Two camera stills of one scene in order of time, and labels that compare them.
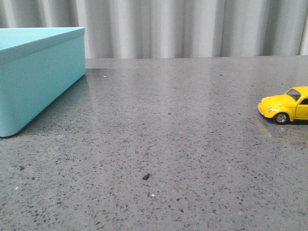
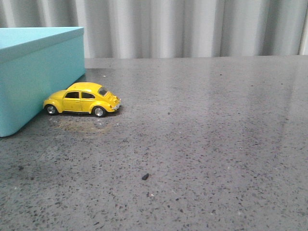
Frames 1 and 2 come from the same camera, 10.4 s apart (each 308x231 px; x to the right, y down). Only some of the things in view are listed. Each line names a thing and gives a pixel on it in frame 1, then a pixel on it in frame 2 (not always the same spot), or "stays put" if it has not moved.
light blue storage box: x=38 y=66 stays put
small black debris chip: x=146 y=176 stays put
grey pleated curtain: x=114 y=29 stays put
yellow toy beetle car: x=294 y=103 to x=82 y=97
